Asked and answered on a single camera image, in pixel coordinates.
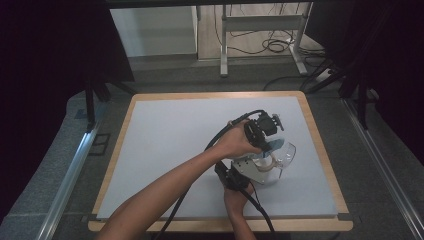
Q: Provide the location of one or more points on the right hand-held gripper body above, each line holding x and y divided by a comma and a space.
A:
235, 178

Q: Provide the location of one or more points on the glass jar with hinged lid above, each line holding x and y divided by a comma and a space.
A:
283, 160

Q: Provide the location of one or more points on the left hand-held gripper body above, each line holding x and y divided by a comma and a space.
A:
261, 128

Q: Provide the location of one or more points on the white metal desk frame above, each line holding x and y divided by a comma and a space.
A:
263, 23

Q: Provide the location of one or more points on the white and blue pouch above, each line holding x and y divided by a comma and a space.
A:
276, 145

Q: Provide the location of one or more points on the white cabinet panel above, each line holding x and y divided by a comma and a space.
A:
153, 31

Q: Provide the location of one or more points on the black curtain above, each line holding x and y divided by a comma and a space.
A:
46, 66
383, 50

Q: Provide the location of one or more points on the aluminium floor rail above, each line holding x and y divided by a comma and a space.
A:
68, 180
383, 166

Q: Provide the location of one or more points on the person's right hand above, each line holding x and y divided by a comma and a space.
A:
236, 201

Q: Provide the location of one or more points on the black metal stand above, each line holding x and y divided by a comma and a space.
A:
361, 100
90, 103

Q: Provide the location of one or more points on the person's left hand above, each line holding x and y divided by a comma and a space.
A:
235, 141

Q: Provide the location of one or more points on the white table mat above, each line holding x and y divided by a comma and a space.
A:
160, 140

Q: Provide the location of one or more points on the white power strip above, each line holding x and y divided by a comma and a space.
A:
323, 76

